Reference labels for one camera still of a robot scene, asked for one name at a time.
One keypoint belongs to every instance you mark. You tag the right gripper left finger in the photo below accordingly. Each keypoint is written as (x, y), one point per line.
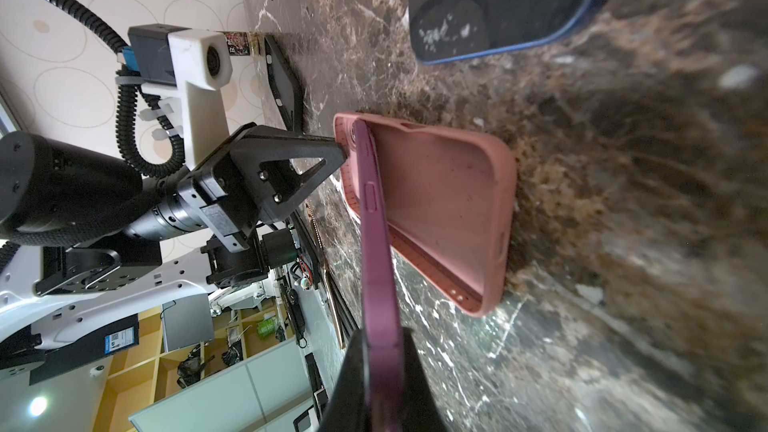
(347, 409)

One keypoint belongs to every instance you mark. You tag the pink phone case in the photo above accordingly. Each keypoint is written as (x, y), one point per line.
(449, 196)

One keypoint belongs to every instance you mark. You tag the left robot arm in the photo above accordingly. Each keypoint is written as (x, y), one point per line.
(72, 282)

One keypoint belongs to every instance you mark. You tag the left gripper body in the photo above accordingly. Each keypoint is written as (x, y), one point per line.
(189, 201)

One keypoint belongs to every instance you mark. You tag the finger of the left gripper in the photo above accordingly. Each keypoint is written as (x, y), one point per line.
(274, 171)

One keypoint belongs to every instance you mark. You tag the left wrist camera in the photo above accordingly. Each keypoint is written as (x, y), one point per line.
(188, 68)

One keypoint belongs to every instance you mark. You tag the black phone case far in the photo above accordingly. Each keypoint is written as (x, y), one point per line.
(284, 86)

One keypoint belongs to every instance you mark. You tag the purple-edged phone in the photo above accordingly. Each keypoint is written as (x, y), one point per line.
(383, 342)

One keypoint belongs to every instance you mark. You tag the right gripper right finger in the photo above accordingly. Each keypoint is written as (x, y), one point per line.
(420, 412)

